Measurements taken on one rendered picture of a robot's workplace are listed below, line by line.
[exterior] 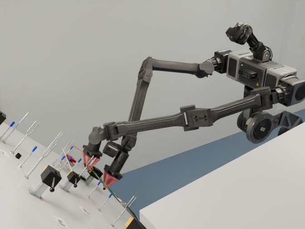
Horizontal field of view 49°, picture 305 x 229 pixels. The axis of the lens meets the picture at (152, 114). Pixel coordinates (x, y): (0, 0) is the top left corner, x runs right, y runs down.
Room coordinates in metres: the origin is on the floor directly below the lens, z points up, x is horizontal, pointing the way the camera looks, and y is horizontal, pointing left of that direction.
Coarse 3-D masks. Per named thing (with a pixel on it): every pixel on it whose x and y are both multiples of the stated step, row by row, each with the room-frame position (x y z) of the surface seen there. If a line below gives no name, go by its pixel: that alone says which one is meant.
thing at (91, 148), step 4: (88, 144) 1.31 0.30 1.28; (92, 144) 1.30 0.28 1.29; (96, 144) 1.30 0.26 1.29; (100, 144) 1.32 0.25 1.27; (88, 148) 1.30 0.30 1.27; (92, 148) 1.29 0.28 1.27; (96, 148) 1.30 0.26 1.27; (92, 152) 1.27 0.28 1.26; (96, 152) 1.29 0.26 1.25; (100, 152) 1.30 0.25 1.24; (100, 156) 1.28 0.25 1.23
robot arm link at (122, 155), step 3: (120, 150) 1.37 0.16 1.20; (123, 150) 1.39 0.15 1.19; (117, 153) 1.36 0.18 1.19; (120, 153) 1.37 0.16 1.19; (123, 153) 1.36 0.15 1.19; (126, 153) 1.37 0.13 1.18; (114, 156) 1.36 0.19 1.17; (117, 156) 1.36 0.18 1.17; (120, 156) 1.36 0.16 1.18; (123, 156) 1.36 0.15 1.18; (126, 156) 1.36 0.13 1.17; (117, 159) 1.35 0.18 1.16; (120, 159) 1.35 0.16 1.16; (123, 159) 1.35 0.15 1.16; (126, 159) 1.36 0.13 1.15; (123, 162) 1.35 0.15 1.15
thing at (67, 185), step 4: (72, 172) 1.00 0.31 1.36; (68, 176) 1.00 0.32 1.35; (72, 176) 0.98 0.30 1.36; (76, 176) 0.98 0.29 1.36; (68, 180) 0.99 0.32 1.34; (72, 180) 0.97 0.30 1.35; (76, 180) 0.97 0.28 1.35; (64, 184) 0.98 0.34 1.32; (68, 184) 0.97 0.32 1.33; (72, 184) 0.98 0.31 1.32; (76, 184) 0.94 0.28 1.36; (60, 188) 0.96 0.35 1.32; (64, 188) 0.97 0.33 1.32; (68, 188) 0.97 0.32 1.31; (68, 192) 0.96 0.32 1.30
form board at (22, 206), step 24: (0, 144) 1.00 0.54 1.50; (24, 144) 1.21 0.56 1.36; (0, 168) 0.79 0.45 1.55; (24, 168) 0.92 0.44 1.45; (72, 168) 1.38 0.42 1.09; (0, 192) 0.64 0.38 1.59; (24, 192) 0.73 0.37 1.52; (48, 192) 0.84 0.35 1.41; (72, 192) 1.00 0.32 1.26; (96, 192) 1.24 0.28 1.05; (0, 216) 0.53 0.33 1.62; (24, 216) 0.59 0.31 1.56; (48, 216) 0.67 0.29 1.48; (72, 216) 0.77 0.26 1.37; (96, 216) 0.91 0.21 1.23
